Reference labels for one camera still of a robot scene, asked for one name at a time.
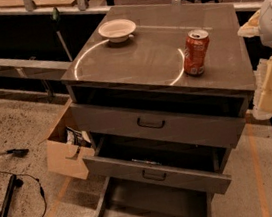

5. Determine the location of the white paper bowl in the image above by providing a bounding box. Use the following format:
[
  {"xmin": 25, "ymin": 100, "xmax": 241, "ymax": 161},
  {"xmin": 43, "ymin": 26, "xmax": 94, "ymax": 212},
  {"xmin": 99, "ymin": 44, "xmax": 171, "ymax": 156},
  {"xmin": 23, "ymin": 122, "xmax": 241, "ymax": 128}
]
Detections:
[{"xmin": 98, "ymin": 19, "xmax": 136, "ymax": 43}]

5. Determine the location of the grey top drawer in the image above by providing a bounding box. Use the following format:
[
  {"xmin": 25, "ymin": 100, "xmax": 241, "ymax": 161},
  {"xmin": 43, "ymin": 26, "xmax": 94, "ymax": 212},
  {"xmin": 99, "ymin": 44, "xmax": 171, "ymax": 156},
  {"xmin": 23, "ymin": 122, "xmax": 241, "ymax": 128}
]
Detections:
[{"xmin": 70, "ymin": 103, "xmax": 245, "ymax": 148}]

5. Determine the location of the black handled floor tool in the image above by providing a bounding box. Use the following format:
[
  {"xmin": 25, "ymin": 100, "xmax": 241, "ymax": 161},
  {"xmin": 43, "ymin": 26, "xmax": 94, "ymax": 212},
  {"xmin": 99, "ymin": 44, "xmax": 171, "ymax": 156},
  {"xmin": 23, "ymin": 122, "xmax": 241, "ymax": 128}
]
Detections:
[{"xmin": 0, "ymin": 148, "xmax": 29, "ymax": 157}]

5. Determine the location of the grey metal drawer cabinet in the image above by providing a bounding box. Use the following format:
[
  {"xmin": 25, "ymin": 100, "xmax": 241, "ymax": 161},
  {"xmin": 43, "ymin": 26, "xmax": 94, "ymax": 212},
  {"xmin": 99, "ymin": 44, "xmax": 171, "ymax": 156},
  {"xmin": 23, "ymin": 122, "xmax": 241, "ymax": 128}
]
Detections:
[{"xmin": 51, "ymin": 0, "xmax": 272, "ymax": 217}]

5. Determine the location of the green handled tool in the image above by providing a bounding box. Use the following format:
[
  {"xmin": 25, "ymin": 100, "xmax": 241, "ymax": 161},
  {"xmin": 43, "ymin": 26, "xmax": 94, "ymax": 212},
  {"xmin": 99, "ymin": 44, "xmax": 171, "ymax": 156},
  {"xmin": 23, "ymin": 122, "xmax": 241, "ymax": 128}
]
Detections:
[{"xmin": 50, "ymin": 8, "xmax": 73, "ymax": 61}]

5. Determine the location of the grey middle drawer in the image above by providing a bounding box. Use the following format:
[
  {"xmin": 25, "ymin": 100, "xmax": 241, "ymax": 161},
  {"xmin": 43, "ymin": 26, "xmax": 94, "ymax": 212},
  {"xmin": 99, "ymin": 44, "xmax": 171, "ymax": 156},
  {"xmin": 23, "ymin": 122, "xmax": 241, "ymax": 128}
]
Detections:
[{"xmin": 83, "ymin": 135, "xmax": 231, "ymax": 194}]

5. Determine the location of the red coke can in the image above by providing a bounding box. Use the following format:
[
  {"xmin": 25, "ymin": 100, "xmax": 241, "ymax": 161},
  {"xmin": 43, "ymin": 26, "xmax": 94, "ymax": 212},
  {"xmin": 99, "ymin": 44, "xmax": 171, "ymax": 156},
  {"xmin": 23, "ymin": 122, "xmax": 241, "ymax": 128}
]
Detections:
[{"xmin": 183, "ymin": 29, "xmax": 209, "ymax": 76}]

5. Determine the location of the grey bottom drawer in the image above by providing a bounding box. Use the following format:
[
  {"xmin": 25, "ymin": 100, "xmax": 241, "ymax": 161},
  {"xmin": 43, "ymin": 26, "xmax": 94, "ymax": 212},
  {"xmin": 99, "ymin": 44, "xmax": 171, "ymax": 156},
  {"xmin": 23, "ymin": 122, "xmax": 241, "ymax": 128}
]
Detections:
[{"xmin": 94, "ymin": 178, "xmax": 212, "ymax": 217}]

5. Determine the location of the brown cardboard box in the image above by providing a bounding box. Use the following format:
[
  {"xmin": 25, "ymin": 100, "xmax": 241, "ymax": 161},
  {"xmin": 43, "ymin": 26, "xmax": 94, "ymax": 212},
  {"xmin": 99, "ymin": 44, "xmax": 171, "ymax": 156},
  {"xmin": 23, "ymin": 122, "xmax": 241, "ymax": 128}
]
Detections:
[{"xmin": 42, "ymin": 99, "xmax": 95, "ymax": 180}]

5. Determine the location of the grey drawer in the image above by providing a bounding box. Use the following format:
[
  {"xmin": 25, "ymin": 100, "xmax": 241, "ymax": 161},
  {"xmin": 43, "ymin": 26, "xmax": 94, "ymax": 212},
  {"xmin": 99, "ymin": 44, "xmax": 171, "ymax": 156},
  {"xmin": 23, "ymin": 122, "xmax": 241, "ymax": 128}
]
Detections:
[
  {"xmin": 94, "ymin": 178, "xmax": 212, "ymax": 217},
  {"xmin": 83, "ymin": 135, "xmax": 231, "ymax": 194},
  {"xmin": 70, "ymin": 103, "xmax": 245, "ymax": 148}
]

